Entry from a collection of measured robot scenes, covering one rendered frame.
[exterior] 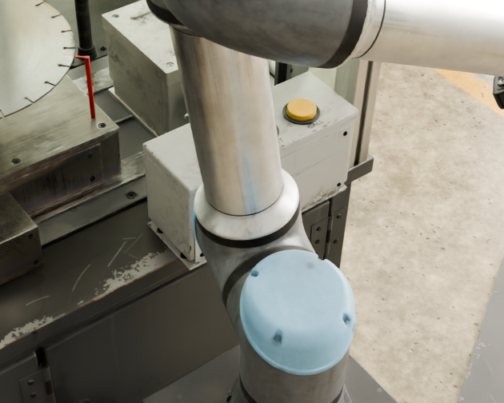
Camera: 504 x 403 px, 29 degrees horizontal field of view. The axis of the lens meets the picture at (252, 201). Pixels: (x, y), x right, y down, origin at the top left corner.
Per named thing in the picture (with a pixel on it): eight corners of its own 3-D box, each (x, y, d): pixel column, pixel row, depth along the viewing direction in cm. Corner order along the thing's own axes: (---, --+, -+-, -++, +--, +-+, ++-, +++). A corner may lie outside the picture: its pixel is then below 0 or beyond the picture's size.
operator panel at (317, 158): (302, 149, 149) (308, 69, 139) (348, 189, 143) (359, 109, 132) (146, 224, 136) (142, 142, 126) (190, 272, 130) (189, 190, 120)
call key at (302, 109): (302, 105, 134) (304, 93, 133) (321, 121, 132) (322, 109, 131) (280, 116, 132) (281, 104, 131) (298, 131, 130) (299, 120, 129)
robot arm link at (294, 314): (258, 429, 101) (263, 349, 92) (220, 332, 111) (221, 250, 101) (364, 400, 105) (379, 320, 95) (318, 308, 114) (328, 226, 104)
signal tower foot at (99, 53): (104, 44, 167) (102, 31, 165) (114, 53, 165) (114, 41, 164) (59, 61, 163) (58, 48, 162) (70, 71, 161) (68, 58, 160)
